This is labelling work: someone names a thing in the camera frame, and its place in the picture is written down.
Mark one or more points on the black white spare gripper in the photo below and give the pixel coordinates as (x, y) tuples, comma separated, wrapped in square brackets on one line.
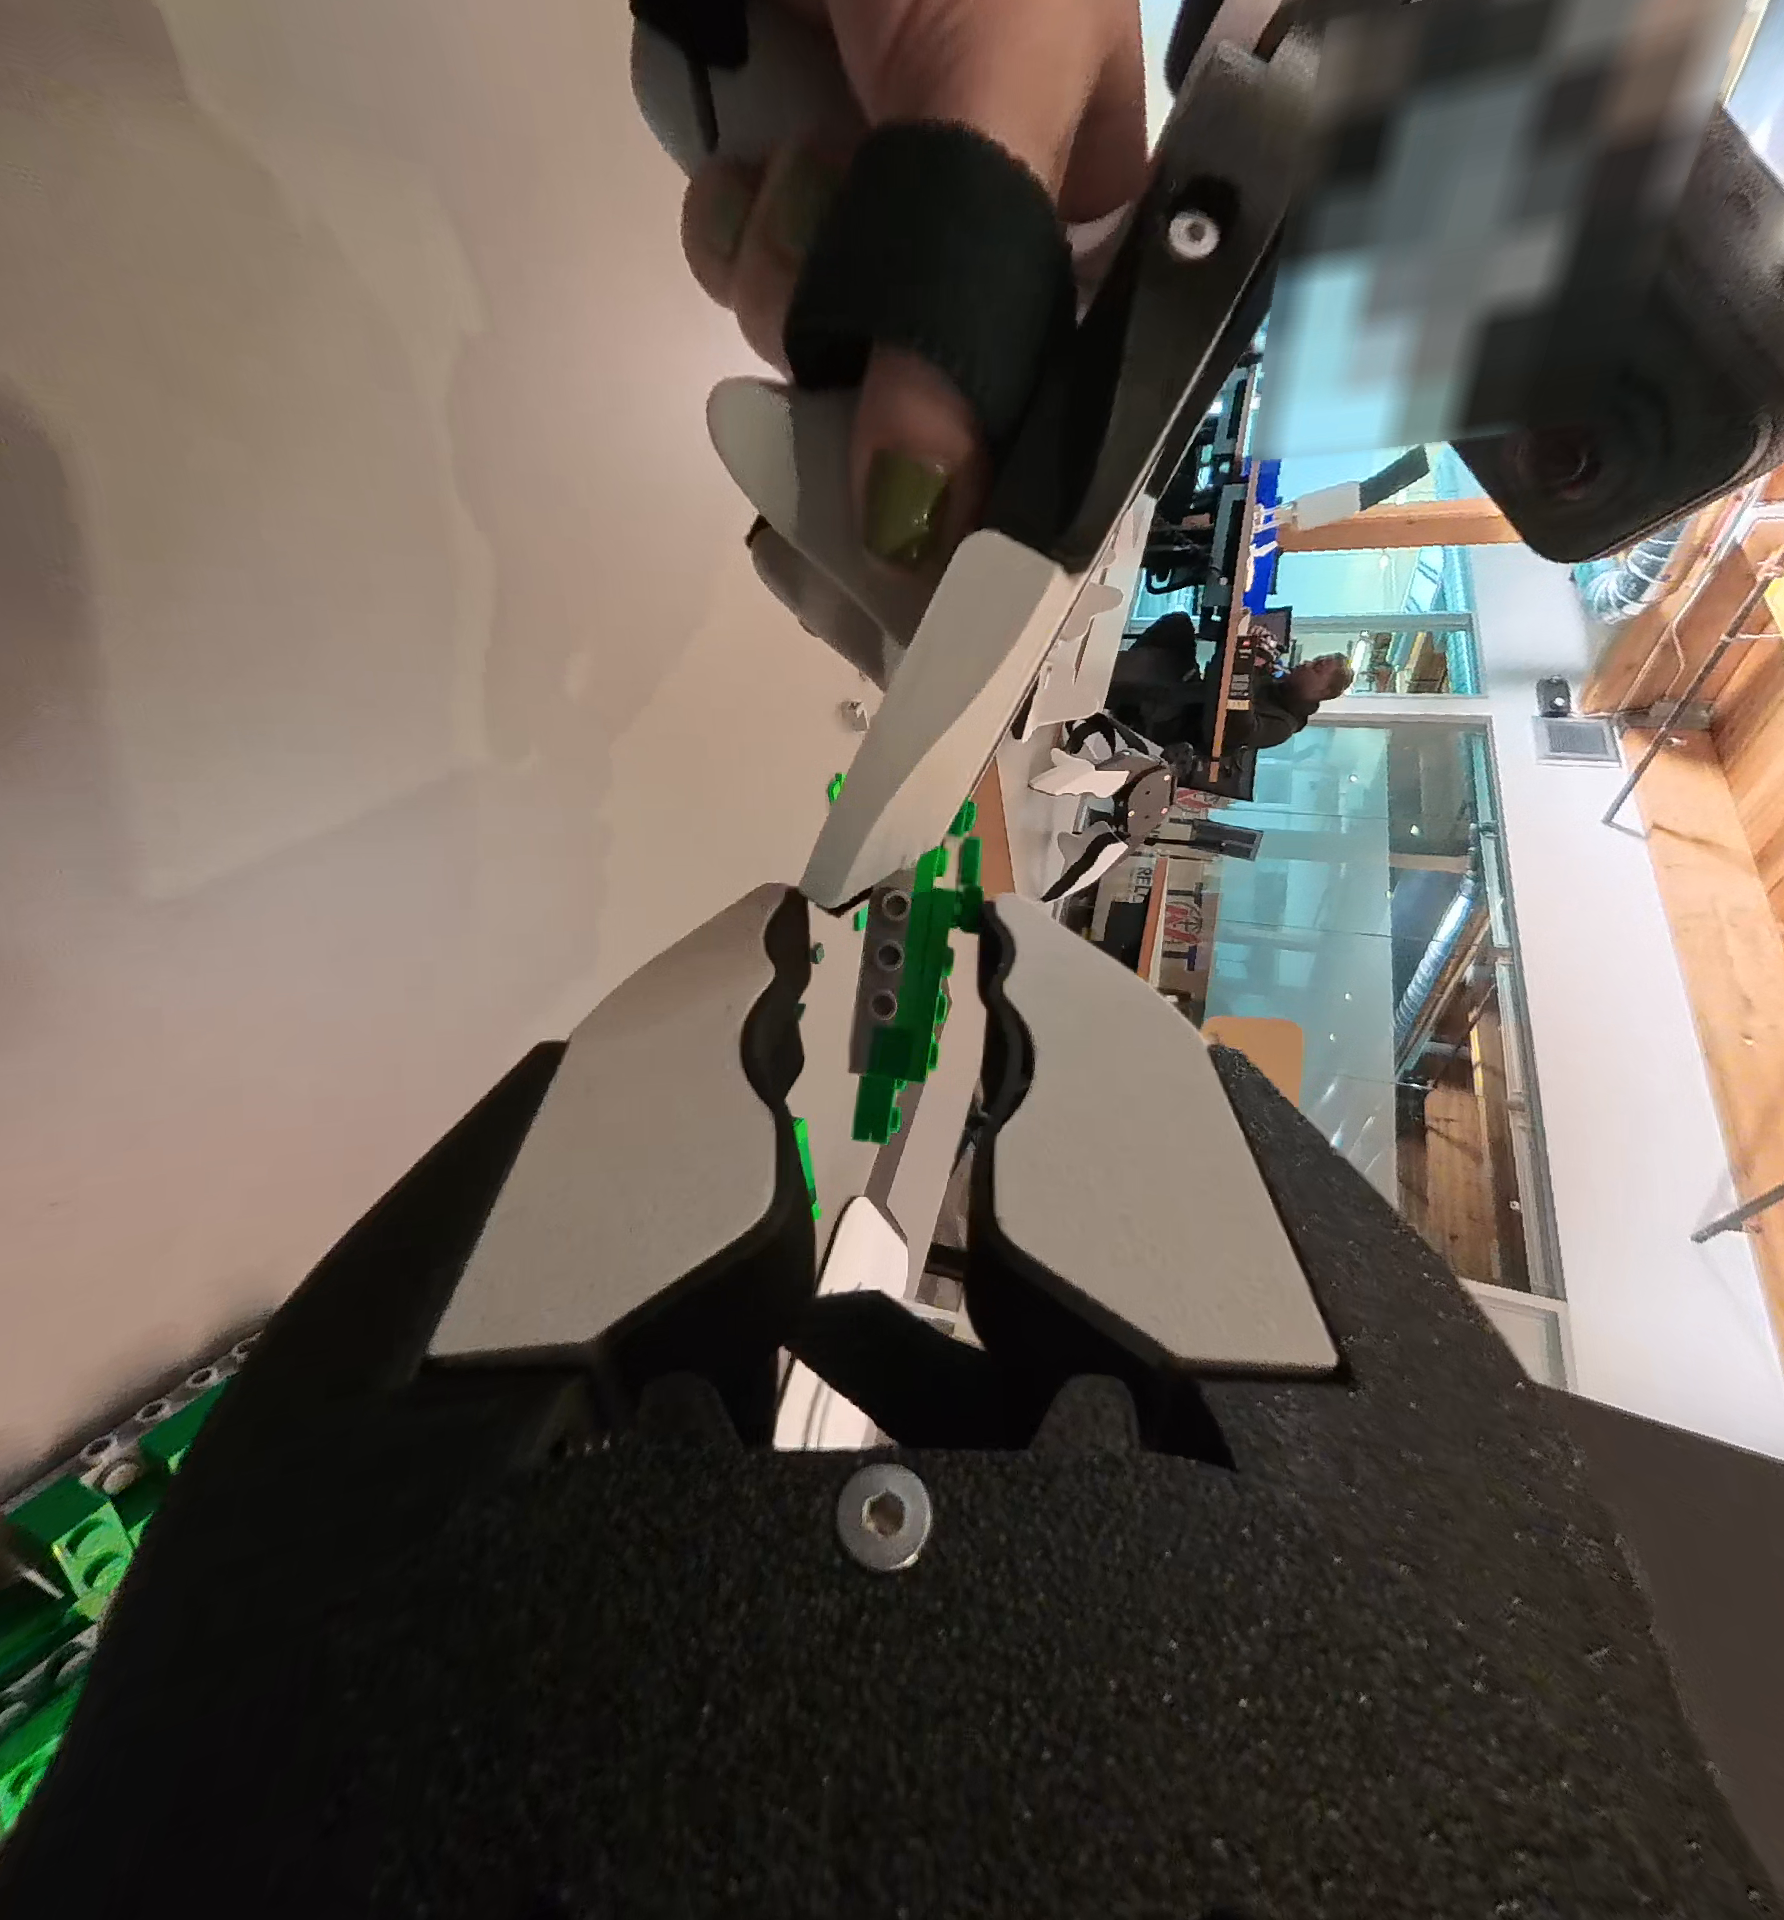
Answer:
[(1140, 793)]

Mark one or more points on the printed banner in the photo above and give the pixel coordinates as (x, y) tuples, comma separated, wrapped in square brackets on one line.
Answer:
[(1177, 930)]

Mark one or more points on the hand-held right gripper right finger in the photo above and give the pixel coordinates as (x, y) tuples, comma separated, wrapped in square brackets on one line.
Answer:
[(1147, 1186)]

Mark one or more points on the white vent grille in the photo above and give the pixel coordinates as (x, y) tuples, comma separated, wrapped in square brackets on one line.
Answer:
[(1577, 742)]

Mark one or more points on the small green brick assembly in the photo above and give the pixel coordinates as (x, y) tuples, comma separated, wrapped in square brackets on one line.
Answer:
[(924, 958)]

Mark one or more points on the metal conduit pipes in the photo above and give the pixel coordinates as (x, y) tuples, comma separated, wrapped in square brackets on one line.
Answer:
[(1717, 628)]

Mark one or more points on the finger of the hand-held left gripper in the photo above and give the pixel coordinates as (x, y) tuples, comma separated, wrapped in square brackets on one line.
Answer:
[(936, 707)]

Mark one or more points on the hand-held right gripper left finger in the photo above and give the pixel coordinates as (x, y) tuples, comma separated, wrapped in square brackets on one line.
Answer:
[(637, 1138)]

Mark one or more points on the large green brick model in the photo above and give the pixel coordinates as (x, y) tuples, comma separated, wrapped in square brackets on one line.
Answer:
[(67, 1545)]

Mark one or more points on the tan rounded board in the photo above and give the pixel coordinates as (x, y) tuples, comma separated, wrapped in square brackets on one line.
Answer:
[(1261, 1057)]

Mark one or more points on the spiral metal duct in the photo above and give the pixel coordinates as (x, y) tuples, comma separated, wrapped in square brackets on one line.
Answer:
[(1657, 567), (1446, 958)]

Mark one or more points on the wooden post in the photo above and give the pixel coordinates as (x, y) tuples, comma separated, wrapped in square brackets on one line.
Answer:
[(1419, 527)]

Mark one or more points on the white black finger part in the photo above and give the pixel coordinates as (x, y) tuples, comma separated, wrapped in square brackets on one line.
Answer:
[(1076, 773), (1102, 610), (1065, 690)]

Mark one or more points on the grey desk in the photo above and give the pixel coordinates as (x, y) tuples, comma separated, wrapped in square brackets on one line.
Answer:
[(308, 598)]

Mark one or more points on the person's left hand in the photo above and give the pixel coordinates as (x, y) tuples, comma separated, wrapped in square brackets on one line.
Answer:
[(967, 60)]

